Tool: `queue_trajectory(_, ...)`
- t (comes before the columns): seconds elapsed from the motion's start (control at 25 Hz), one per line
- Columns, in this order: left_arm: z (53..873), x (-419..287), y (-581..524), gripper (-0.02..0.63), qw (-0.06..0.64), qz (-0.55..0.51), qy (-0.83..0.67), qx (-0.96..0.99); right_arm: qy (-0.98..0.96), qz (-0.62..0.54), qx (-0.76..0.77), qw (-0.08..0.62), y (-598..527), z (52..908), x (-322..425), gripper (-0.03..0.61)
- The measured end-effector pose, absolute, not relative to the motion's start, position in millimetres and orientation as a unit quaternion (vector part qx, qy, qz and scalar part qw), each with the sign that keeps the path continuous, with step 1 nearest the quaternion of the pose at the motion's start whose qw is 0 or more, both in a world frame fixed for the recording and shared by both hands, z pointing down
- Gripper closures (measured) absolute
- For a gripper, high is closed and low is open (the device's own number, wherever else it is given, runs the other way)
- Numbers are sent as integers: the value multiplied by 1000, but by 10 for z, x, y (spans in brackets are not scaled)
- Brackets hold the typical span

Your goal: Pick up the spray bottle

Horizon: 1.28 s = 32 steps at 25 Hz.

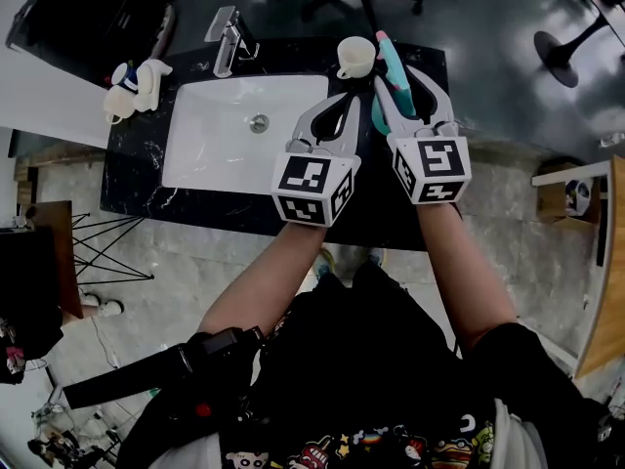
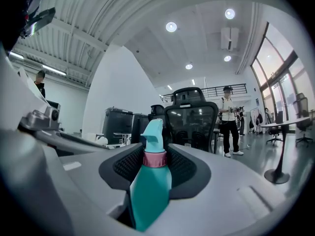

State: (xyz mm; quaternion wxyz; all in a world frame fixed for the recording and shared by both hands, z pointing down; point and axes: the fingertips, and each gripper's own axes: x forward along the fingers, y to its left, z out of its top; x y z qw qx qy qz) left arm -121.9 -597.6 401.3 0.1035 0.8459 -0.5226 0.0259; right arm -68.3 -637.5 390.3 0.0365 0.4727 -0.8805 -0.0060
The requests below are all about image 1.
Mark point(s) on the black marble vanity counter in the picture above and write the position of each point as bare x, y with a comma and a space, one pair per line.
132, 183

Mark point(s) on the wooden desk with white frame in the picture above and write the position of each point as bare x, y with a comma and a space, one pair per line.
608, 271

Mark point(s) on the white ceramic cup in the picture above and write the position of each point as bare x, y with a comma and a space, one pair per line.
356, 56

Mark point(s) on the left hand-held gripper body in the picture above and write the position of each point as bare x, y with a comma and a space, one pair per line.
307, 183

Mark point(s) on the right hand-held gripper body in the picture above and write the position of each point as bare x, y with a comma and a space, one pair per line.
434, 169

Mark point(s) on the chrome faucet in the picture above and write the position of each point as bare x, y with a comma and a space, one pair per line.
225, 42

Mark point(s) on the chrome sink drain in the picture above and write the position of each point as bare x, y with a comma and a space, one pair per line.
259, 123

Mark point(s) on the open cardboard box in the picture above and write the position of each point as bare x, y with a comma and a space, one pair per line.
561, 198

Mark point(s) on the black cabinet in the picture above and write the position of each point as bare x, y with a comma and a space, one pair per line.
88, 12

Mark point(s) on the person's left forearm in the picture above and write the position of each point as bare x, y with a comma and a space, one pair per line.
263, 281

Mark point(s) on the person's black printed shirt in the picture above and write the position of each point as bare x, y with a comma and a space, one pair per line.
371, 359

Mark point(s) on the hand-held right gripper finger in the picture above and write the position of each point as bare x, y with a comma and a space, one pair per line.
390, 110
439, 100

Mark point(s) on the white shelf board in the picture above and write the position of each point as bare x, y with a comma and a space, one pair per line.
566, 174

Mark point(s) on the white rectangular sink basin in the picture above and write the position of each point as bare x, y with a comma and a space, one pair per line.
220, 140

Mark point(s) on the black round pedestal table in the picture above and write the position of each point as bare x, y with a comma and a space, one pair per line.
559, 52

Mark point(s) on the person's right forearm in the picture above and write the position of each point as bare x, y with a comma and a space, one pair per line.
464, 281

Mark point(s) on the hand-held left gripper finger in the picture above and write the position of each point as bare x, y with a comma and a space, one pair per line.
312, 115
352, 135

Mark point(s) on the teal and pink plastic toy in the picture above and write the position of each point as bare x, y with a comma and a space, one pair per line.
398, 69

